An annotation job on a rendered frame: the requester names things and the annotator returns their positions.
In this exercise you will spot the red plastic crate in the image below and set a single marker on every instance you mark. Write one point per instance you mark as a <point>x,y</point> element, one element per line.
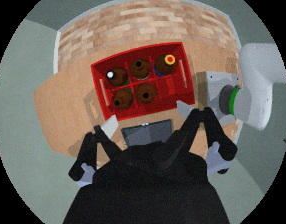
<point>171,89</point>

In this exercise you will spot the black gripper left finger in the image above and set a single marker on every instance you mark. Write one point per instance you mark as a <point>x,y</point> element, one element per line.
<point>82,171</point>

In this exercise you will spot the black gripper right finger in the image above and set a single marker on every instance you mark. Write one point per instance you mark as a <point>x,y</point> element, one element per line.
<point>219,156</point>

